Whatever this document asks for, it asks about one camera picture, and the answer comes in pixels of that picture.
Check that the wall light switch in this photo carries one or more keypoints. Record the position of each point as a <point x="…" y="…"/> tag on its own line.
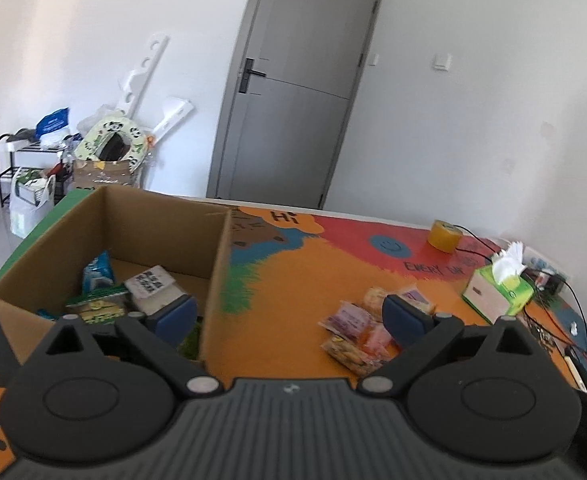
<point x="442" y="62"/>

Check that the green white snack packet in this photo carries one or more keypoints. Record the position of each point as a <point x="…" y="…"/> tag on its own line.
<point x="100" y="306"/>

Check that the red orange snack packet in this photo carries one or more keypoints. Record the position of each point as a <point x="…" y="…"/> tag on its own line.
<point x="375" y="340"/>

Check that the white shopping bag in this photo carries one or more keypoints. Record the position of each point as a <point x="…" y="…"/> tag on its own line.
<point x="31" y="199"/>

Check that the orange bread snack packet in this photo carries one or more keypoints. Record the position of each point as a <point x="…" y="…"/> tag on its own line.
<point x="374" y="297"/>

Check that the cardboard box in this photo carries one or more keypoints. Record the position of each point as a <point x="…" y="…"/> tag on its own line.
<point x="138" y="229"/>

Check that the black metal rack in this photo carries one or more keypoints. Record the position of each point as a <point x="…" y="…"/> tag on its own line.
<point x="18" y="150"/>

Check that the black power adapter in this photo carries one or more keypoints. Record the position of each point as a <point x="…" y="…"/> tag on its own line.
<point x="549" y="284"/>

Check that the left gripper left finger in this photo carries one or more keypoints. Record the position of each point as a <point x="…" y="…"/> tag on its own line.
<point x="152" y="341"/>

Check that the yellow tape roll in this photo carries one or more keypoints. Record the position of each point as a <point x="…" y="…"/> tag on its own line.
<point x="444" y="236"/>

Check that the grey door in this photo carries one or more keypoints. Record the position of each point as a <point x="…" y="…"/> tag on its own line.
<point x="292" y="82"/>

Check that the pink purple snack packet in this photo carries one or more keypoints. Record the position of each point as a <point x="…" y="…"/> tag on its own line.
<point x="349" y="322"/>

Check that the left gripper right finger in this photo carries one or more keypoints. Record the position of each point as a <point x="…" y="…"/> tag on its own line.
<point x="424" y="340"/>

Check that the blue plastic bag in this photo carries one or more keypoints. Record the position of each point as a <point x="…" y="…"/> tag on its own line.
<point x="53" y="128"/>

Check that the green tissue box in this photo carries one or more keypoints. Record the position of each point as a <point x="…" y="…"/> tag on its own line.
<point x="499" y="288"/>

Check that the white power strip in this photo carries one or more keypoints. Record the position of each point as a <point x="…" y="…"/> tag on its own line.
<point x="537" y="261"/>

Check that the blue snack packet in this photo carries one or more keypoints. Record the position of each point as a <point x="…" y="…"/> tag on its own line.
<point x="98" y="274"/>

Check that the white foam packing piece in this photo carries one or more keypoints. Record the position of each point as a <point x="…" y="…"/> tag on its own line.
<point x="137" y="82"/>

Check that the dark green snack packet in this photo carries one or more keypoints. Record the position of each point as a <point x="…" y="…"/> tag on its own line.
<point x="190" y="346"/>

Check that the white black label packet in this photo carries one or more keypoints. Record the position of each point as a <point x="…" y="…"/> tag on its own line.
<point x="153" y="289"/>

